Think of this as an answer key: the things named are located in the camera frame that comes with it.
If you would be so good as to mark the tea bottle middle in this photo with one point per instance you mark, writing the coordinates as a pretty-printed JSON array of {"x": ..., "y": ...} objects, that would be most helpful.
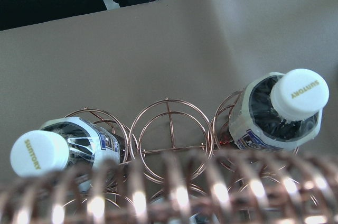
[{"x": 279, "y": 111}]

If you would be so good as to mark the tea bottle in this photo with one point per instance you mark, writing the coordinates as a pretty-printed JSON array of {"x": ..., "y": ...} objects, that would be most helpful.
[
  {"x": 279, "y": 111},
  {"x": 61, "y": 143}
]

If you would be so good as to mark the tea bottle rear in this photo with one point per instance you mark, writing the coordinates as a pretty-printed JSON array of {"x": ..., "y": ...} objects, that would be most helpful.
[{"x": 61, "y": 143}]

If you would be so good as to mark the copper wire bottle rack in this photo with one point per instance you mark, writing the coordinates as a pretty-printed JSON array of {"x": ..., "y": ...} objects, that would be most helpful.
[{"x": 209, "y": 184}]

